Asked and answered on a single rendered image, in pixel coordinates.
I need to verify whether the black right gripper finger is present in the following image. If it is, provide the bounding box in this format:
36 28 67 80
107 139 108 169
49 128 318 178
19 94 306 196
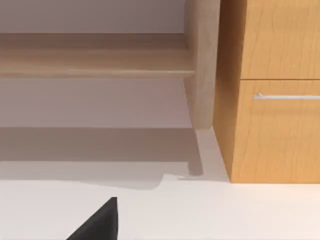
65 196 119 240

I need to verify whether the wooden drawer front with handle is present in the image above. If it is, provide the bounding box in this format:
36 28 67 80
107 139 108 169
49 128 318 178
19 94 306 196
231 79 320 185

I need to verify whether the long metal handle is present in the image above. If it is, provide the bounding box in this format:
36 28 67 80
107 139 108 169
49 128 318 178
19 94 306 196
252 92 320 101

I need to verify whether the wooden cupboard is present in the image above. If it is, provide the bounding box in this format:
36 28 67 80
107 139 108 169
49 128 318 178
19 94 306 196
212 0 320 185

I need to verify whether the pale wooden open shelf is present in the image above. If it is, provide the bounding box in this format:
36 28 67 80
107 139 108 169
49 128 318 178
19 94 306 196
0 0 221 131

